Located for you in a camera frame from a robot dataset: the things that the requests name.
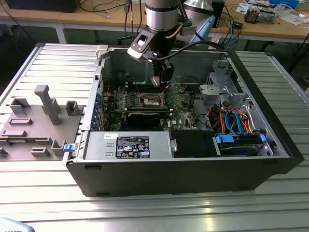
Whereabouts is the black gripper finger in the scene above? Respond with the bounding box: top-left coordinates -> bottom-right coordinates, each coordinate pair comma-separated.
161,61 -> 175,83
154,59 -> 162,78

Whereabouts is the CPU socket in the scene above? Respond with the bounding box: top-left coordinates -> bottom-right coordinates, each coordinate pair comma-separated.
138,91 -> 170,109

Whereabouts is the copper CPU cooler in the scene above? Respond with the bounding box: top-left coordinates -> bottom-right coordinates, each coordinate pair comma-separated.
244,6 -> 261,24

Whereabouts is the green motherboard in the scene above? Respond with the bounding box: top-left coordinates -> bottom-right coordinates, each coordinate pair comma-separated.
102,83 -> 211,132

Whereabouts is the pale blue teach pendant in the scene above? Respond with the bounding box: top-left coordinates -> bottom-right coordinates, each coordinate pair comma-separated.
189,14 -> 216,44

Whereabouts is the silver metal drive cage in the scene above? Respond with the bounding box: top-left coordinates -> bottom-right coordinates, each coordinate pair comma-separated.
199,59 -> 251,108

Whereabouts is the small white device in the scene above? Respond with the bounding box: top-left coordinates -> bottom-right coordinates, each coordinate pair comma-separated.
208,38 -> 220,51

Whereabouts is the black graphics card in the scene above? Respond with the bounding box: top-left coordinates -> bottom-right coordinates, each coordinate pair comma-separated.
126,111 -> 161,128

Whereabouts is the grey plastic case latch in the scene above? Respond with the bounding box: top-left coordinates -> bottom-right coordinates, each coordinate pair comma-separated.
96,44 -> 110,61

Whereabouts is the black plastic shroud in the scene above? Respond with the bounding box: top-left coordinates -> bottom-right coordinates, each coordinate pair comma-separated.
170,130 -> 216,158

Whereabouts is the white paper sheet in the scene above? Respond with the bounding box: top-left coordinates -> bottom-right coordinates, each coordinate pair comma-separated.
281,13 -> 309,25
236,1 -> 253,14

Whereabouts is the hard disk in blue carrier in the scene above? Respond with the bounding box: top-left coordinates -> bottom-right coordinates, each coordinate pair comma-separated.
213,133 -> 267,157

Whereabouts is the grey power supply unit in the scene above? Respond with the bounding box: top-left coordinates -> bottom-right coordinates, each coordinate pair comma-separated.
83,131 -> 173,160

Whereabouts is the black PC case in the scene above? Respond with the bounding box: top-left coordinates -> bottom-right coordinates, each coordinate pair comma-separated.
62,44 -> 305,198

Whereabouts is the grey metal box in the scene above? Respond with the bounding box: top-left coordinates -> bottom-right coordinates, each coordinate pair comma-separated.
259,9 -> 276,24

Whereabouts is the blue cardboard box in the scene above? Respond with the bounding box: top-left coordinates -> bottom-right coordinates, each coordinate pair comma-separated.
269,0 -> 300,8

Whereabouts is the large black box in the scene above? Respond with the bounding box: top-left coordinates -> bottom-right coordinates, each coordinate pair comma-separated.
4,0 -> 78,14

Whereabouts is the grey parts rack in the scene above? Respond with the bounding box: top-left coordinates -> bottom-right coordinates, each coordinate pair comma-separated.
0,84 -> 85,161

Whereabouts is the white rounded device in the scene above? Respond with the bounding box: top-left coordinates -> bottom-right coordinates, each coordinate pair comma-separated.
0,217 -> 34,232

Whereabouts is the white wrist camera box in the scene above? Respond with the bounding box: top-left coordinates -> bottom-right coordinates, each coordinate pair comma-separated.
126,33 -> 158,60

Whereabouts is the small grey wrist camera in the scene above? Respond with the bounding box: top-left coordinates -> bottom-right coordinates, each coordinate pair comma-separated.
181,23 -> 198,36

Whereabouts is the black camera cable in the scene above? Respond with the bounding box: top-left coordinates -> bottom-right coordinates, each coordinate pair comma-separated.
154,40 -> 229,61

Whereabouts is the red wire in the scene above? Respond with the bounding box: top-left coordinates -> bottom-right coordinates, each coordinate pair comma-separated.
208,107 -> 226,130

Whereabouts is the blue wire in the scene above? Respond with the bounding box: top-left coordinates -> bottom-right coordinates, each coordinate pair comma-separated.
224,110 -> 246,136

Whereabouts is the orange wire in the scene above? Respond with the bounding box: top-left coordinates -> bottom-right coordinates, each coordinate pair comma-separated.
237,110 -> 254,135

